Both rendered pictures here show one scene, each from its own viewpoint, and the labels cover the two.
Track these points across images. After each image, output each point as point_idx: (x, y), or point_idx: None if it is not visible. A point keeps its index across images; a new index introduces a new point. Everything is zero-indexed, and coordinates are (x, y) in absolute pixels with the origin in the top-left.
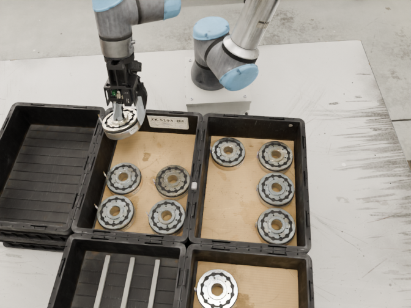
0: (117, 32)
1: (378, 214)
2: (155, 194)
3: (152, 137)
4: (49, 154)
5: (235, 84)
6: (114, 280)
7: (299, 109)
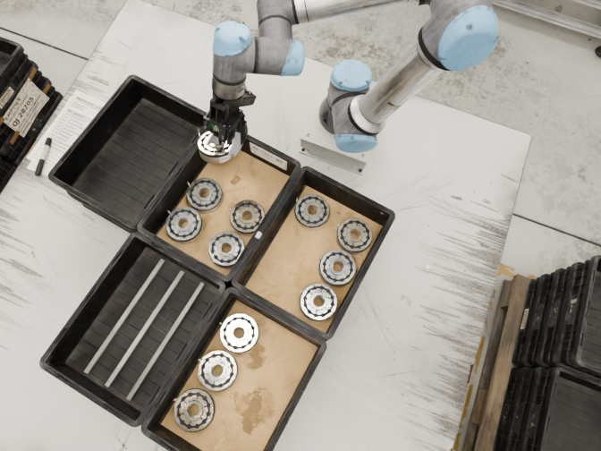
0: (228, 77)
1: (432, 328)
2: (227, 220)
3: (249, 162)
4: (148, 137)
5: (347, 148)
6: (159, 284)
7: (418, 188)
